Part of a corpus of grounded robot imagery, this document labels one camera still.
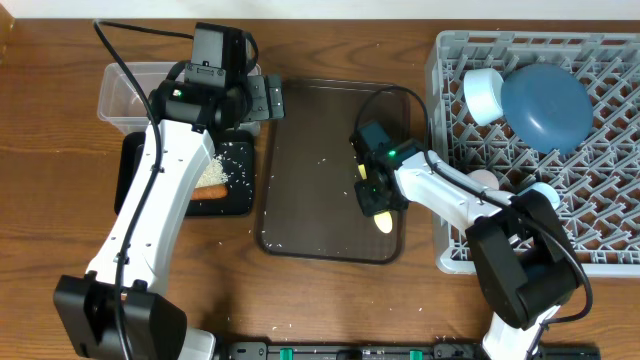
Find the yellow plastic spoon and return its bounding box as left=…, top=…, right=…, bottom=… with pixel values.
left=358, top=164, right=393, bottom=234

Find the orange carrot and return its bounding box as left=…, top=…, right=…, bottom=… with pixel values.
left=191, top=184, right=228, bottom=201

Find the pink cup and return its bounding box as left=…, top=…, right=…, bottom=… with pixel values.
left=468, top=169, right=500, bottom=190

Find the light blue bowl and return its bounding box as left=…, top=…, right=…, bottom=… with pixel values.
left=463, top=68, right=504, bottom=126

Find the light blue cup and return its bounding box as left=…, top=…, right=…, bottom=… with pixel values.
left=518, top=182, right=561, bottom=210

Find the dark blue plate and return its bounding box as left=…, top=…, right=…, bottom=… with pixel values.
left=501, top=63, right=593, bottom=155

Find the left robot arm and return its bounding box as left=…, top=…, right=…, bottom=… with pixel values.
left=53, top=75, right=284, bottom=359

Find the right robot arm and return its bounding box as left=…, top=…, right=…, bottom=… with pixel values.
left=353, top=141, right=588, bottom=359

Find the clear plastic waste bin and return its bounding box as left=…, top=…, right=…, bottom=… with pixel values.
left=97, top=62, right=261, bottom=136

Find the grey dishwasher rack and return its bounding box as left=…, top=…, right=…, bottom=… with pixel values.
left=425, top=30, right=639, bottom=278

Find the black rectangular tray bin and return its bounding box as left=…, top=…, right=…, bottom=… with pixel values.
left=114, top=130, right=255, bottom=217

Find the brown serving tray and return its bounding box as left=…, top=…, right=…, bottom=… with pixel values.
left=255, top=79, right=410, bottom=265

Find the spilled white rice pile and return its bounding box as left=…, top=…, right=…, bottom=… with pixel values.
left=196, top=156, right=228, bottom=188

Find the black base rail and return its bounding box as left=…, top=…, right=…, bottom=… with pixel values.
left=216, top=341, right=602, bottom=360

